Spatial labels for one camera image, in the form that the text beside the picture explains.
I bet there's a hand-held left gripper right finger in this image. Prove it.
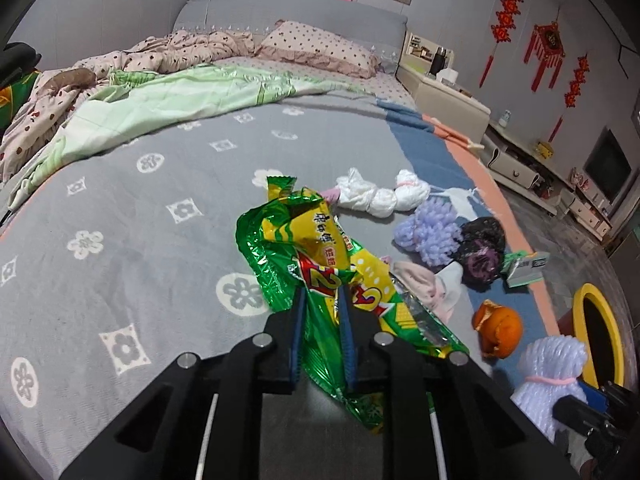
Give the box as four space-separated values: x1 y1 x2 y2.
339 285 586 480

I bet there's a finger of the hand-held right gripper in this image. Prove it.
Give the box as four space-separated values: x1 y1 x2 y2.
551 393 618 436
582 381 633 413

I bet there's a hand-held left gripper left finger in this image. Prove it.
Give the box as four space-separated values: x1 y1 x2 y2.
60 287 308 480

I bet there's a yellow rimmed black trash bin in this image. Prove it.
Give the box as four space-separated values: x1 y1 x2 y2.
555 283 626 391

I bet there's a green yellow snack bag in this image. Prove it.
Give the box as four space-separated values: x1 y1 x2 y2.
236 176 471 433

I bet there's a lavender fluffy sock ball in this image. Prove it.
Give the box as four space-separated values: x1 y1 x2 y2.
393 197 463 268

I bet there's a pink white crumpled cloth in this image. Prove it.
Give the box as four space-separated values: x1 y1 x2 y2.
387 259 463 321

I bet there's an orange peel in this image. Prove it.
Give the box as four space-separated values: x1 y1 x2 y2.
472 300 524 359

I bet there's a green white small carton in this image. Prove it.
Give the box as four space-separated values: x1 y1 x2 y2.
502 251 551 288

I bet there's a white drawer side cabinet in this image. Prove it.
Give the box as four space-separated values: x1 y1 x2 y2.
565 185 616 246

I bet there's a grey striped patterned bed blanket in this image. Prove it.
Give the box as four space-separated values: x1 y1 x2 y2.
0 95 563 480

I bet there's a white curved tv cabinet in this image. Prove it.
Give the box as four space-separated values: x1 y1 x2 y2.
480 122 576 216

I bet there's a cream nightstand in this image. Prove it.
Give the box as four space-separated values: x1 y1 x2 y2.
395 67 491 148

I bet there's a light green blanket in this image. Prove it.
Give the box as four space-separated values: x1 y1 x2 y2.
10 62 381 201

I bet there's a pink dotted pillow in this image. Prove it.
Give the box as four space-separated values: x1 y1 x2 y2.
256 21 381 79

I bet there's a pink dotted quilt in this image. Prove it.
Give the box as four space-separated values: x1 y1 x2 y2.
0 30 258 181

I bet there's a grey padded headboard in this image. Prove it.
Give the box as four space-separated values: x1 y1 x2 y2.
172 0 408 61

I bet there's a large red tasselled knot decoration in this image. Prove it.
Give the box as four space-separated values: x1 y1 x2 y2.
524 7 566 90

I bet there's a green yellow printed cloth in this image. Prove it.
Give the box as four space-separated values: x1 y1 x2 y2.
0 70 41 133

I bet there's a black object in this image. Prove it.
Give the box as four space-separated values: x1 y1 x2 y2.
0 42 43 91

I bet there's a wall mounted television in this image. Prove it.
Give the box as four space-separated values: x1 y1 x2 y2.
582 127 633 203

